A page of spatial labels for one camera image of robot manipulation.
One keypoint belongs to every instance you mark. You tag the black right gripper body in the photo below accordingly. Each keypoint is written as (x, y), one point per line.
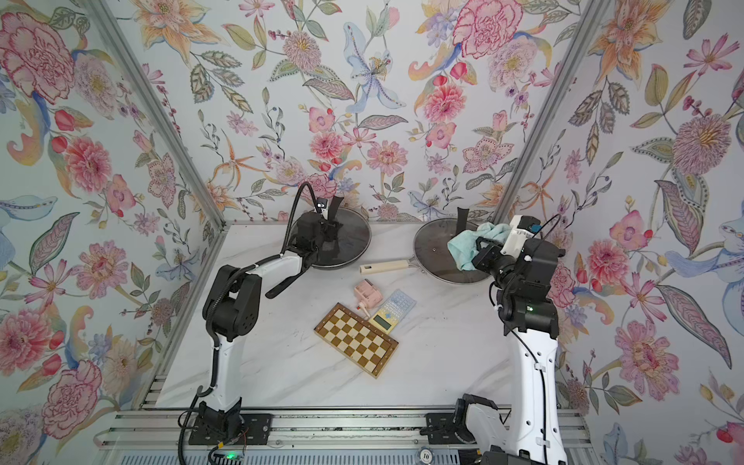
(485, 256)

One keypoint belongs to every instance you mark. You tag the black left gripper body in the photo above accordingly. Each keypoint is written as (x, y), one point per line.
(328, 232)

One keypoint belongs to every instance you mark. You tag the light green cloth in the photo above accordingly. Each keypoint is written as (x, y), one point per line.
(463, 247)

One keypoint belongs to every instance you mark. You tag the glass pot lid black handle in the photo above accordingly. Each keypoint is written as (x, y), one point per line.
(432, 254)

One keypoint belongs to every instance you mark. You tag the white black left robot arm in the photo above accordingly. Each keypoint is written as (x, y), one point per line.
(233, 306)

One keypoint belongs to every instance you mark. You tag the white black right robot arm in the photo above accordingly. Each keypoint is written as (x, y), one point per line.
(521, 269)

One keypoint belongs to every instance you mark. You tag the black frying pan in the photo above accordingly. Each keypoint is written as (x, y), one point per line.
(288, 268)

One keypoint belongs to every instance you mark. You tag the brown frying pan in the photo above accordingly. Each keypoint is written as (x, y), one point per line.
(388, 266)

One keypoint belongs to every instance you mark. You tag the pink small box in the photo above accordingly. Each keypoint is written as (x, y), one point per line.
(367, 295)

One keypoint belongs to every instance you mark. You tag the yellow blue calculator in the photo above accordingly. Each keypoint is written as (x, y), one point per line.
(392, 311)

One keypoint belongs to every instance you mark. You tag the wooden chessboard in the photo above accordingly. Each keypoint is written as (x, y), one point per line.
(357, 340)

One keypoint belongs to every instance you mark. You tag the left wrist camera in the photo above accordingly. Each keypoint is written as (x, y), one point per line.
(321, 205)

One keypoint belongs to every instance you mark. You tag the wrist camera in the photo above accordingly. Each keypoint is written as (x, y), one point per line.
(522, 227)
(321, 205)

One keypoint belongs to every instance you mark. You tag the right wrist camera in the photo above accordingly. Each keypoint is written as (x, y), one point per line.
(522, 227)

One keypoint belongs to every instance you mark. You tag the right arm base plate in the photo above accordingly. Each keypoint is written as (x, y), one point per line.
(449, 429)

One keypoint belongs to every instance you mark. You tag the aluminium corner frame left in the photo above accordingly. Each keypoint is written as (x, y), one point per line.
(102, 18)

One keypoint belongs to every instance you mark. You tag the aluminium corner frame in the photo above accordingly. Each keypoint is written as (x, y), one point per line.
(102, 18)
(587, 26)

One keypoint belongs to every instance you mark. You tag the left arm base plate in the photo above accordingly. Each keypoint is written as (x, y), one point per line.
(243, 429)

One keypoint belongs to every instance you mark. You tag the aluminium corner frame right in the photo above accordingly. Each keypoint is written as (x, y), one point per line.
(587, 26)

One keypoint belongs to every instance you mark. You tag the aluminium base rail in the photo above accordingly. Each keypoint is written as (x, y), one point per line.
(290, 436)

